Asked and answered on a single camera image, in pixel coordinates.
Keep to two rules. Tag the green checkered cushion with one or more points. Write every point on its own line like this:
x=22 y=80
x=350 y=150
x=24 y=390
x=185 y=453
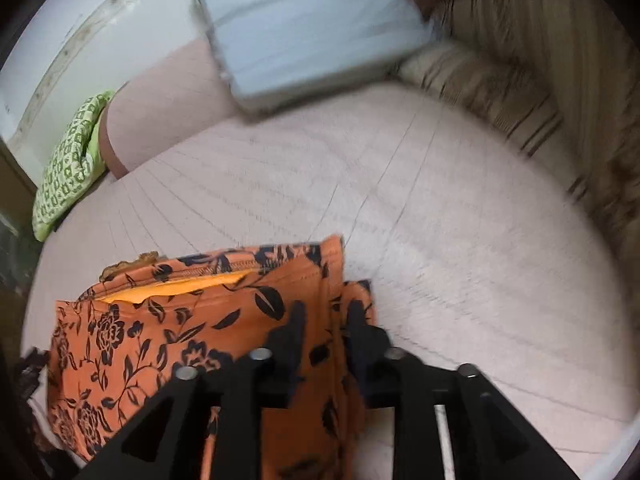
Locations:
x=75 y=164

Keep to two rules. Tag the dark wooden glass cabinet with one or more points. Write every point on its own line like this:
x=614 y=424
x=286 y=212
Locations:
x=20 y=251

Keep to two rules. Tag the beige striped blanket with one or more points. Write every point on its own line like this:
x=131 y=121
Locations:
x=559 y=79

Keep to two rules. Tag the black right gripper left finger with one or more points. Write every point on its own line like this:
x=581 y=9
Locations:
x=166 y=439

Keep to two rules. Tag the pink quilted bed cover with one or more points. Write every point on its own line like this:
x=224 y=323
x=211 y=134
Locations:
x=473 y=253

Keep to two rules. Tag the orange black floral garment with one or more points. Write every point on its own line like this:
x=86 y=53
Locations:
x=125 y=337

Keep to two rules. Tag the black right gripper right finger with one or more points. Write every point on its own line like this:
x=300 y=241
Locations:
x=439 y=415

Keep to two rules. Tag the light blue grey pillow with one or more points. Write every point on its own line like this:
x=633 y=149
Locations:
x=274 y=52

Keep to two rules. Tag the pink quilted bolster pillow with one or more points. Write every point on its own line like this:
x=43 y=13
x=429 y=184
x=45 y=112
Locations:
x=178 y=97

